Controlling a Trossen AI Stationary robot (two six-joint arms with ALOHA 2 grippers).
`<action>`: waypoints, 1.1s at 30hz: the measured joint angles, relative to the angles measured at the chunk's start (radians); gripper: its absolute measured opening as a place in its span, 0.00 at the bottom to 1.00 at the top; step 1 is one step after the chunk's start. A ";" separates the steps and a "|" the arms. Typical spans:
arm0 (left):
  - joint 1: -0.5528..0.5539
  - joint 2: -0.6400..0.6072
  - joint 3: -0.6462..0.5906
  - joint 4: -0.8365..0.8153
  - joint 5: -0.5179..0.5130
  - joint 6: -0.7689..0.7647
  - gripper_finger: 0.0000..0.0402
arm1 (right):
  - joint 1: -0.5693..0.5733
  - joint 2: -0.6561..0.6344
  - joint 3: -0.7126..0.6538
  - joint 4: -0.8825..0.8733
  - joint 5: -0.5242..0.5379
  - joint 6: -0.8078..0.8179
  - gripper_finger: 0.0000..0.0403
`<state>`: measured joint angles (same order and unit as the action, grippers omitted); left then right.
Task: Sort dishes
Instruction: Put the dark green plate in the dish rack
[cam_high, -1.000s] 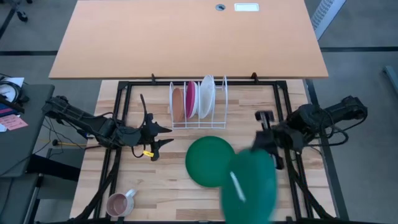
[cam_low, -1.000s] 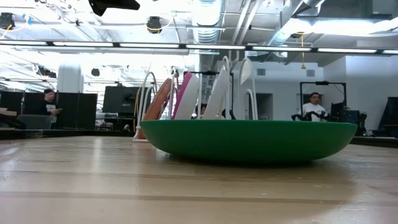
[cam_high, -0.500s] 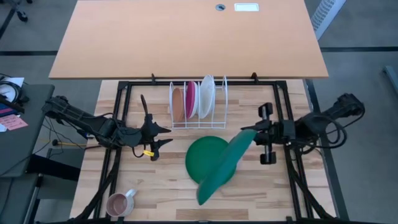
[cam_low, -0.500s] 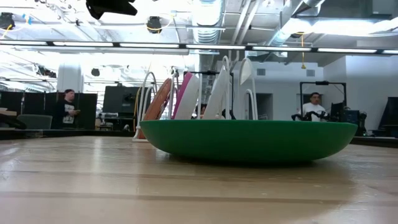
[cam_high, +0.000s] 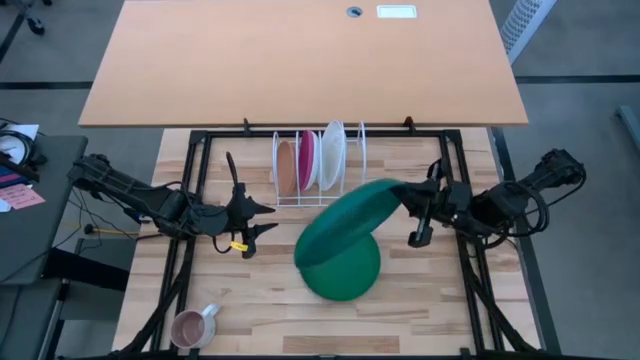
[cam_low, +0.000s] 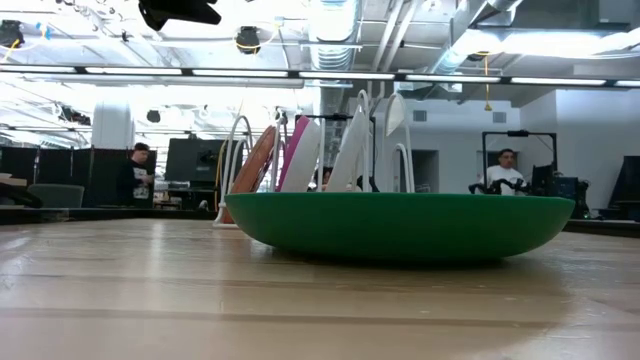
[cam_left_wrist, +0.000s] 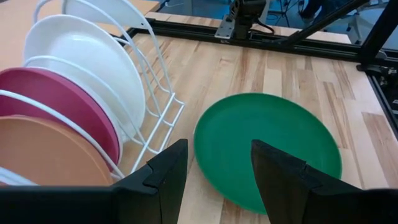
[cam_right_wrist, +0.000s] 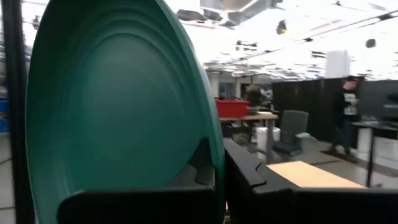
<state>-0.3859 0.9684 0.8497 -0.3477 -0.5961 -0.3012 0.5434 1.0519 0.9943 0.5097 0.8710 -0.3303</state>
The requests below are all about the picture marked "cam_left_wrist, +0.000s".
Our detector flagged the white plate with green underside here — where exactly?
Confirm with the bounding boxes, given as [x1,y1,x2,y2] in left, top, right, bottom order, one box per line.
[24,14,147,144]

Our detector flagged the orange plate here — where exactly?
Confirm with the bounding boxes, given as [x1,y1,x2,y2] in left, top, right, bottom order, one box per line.
[0,114,114,187]

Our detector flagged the white plate with pink underside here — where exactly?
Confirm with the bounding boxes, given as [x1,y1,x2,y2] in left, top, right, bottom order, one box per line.
[0,67,124,170]

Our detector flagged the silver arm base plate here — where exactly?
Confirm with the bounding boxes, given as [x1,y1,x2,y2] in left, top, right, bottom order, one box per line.
[214,15,236,40]

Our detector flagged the white wire dish rack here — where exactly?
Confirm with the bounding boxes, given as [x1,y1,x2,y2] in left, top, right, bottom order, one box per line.
[0,0,186,187]

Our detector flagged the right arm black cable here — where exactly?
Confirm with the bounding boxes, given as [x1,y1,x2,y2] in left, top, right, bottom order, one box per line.
[254,19,276,34]

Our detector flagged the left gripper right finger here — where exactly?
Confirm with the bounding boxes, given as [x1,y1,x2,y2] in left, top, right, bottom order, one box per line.
[251,139,398,224]

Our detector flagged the black aluminium rig frame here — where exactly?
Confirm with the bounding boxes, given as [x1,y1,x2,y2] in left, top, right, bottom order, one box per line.
[121,0,398,138]

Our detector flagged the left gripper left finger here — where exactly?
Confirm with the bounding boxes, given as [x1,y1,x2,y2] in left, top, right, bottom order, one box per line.
[0,139,188,224]

